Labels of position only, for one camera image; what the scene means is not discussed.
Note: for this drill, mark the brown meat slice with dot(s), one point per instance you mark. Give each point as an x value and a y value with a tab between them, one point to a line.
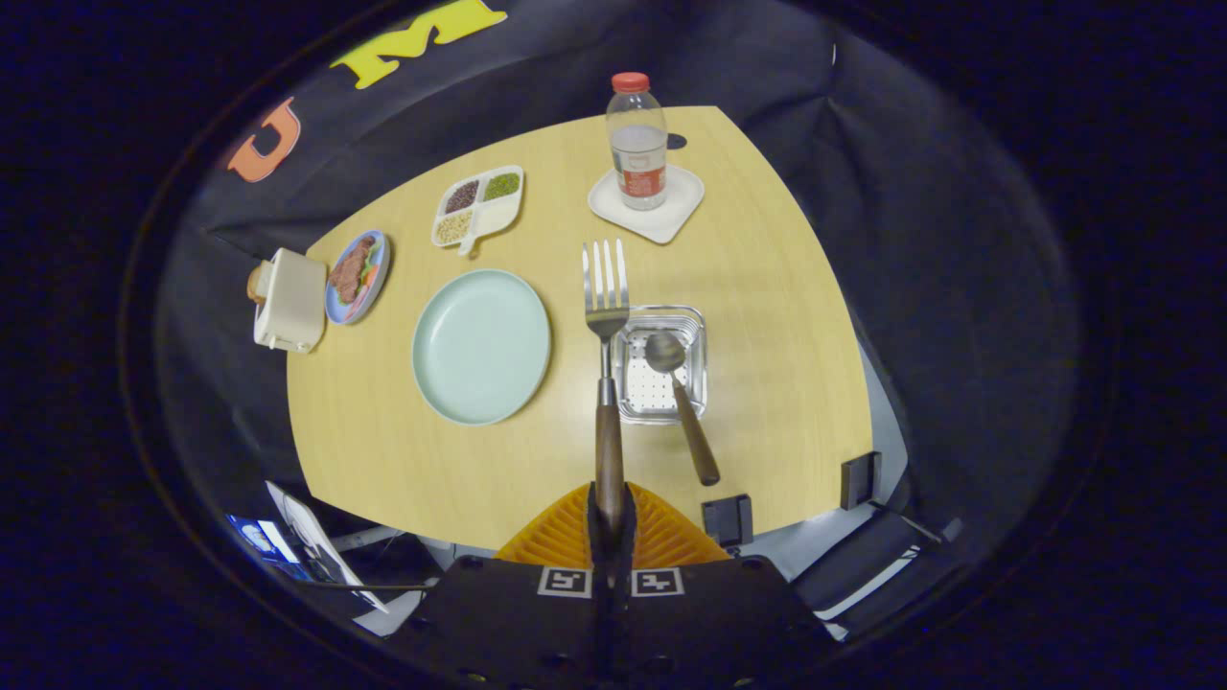
349	276

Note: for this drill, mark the lit computer screen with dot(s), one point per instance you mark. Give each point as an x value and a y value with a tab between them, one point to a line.
264	541

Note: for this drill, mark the black table bracket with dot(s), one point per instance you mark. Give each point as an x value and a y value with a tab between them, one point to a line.
861	479
729	520

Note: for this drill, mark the light green plate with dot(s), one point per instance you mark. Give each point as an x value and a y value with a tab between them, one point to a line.
479	350

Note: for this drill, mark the black chair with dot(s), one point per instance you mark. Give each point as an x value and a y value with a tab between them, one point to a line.
863	565

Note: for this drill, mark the toast bread slice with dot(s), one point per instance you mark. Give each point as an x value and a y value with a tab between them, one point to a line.
256	285

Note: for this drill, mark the metal perforated basket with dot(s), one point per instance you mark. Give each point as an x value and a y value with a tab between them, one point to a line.
647	393

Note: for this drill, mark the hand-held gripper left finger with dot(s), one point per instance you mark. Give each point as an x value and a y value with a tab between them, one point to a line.
508	623

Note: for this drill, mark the white square coaster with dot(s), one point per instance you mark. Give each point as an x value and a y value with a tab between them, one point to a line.
666	220

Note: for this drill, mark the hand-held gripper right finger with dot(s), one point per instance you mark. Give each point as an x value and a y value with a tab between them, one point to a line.
709	623

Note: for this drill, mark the white toaster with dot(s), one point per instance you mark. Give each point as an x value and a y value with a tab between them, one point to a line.
292	302

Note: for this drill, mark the white divided snack tray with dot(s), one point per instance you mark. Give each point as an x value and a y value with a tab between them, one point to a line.
494	216

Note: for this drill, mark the blue plate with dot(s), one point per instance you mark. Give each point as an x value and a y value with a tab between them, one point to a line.
377	278

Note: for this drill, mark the clear bottle with red cap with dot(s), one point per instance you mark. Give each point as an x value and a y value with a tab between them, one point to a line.
639	144

